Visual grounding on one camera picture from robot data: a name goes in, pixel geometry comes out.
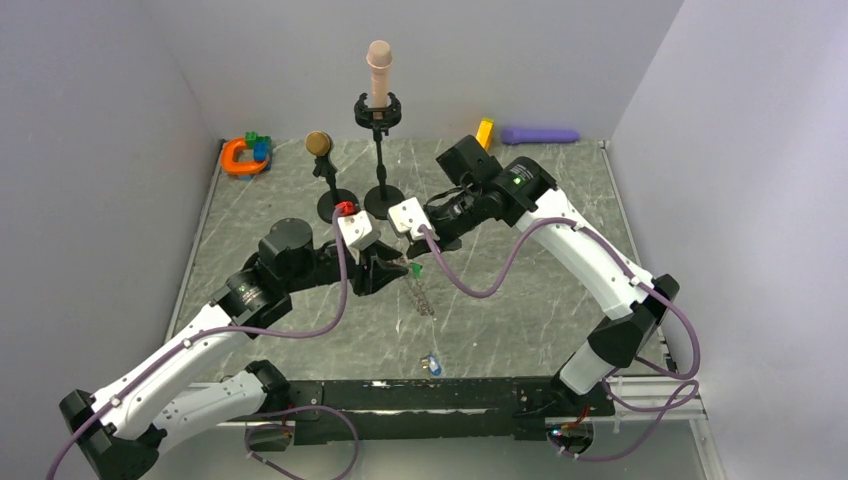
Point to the blue toy brick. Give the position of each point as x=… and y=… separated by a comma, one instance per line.
x=261, y=152

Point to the metal disc with keyrings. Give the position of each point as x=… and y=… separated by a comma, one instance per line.
x=417, y=292

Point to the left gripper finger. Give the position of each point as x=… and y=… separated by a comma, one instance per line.
x=379, y=276
x=379, y=251

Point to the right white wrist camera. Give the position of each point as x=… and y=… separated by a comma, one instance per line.
x=406, y=219

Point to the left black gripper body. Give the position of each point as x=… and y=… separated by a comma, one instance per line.
x=355, y=270

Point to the yellow block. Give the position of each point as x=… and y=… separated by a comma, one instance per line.
x=485, y=132

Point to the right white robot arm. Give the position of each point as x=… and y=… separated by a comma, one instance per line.
x=526, y=197

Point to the gold microphone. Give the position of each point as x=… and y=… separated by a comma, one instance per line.
x=318, y=143

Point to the key with blue tag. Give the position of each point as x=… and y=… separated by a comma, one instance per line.
x=431, y=365

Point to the tall black mic stand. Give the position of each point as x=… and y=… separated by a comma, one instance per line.
x=379, y=120

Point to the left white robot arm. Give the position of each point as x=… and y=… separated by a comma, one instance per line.
x=124, y=427

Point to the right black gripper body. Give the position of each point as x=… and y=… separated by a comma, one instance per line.
x=458, y=215

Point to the key with green tag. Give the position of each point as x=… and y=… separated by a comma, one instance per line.
x=416, y=269

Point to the orange ring toy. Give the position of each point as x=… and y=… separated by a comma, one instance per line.
x=236, y=159

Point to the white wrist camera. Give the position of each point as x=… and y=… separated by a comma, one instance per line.
x=358, y=228
x=406, y=219

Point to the short black mic stand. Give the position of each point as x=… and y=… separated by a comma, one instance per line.
x=334, y=195

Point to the green toy brick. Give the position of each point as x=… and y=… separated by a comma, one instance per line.
x=253, y=140

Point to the purple microphone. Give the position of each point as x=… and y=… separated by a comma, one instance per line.
x=517, y=135

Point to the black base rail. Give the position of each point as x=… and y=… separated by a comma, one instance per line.
x=519, y=407

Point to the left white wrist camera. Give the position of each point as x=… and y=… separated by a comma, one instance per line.
x=358, y=228

